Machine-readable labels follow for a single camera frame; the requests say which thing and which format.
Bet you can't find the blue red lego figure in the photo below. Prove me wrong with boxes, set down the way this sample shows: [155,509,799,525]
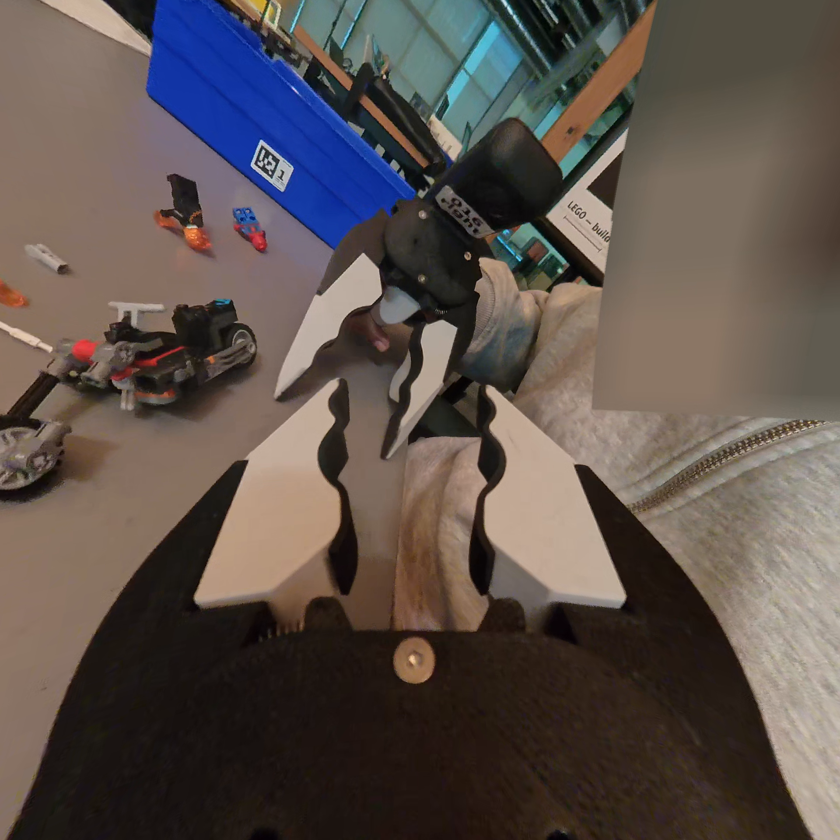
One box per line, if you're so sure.
[232,206,269,253]

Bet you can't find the black flaming lego minifigure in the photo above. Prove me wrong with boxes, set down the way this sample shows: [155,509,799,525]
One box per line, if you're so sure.
[154,174,213,252]

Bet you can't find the white lego chain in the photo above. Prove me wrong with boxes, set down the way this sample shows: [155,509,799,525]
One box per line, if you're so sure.
[0,320,53,353]

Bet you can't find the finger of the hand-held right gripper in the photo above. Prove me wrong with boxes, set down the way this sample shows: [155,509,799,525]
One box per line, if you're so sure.
[381,318,460,462]
[273,251,386,403]

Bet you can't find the black framed marker sign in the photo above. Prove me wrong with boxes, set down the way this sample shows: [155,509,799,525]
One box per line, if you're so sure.
[545,128,631,277]

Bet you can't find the tagged blue storage bin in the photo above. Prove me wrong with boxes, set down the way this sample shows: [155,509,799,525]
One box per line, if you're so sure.
[146,0,454,250]

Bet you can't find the grey lego pin connector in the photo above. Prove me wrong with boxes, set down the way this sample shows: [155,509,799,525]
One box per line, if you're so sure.
[24,243,70,274]

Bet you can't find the black lego motorcycle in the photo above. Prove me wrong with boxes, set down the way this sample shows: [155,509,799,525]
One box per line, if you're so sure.
[0,298,258,493]

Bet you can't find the person's right hand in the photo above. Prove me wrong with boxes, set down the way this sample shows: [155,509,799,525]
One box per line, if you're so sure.
[346,307,395,355]

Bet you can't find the wooden panel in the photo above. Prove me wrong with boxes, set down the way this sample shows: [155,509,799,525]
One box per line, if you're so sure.
[541,0,657,165]

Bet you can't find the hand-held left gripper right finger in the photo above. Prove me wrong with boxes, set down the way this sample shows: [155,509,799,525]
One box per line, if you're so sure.
[468,385,629,621]

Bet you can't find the person's right forearm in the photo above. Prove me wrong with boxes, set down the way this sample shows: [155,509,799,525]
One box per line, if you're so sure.
[459,257,552,395]

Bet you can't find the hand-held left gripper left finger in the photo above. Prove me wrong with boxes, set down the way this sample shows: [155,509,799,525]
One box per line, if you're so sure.
[193,378,360,624]

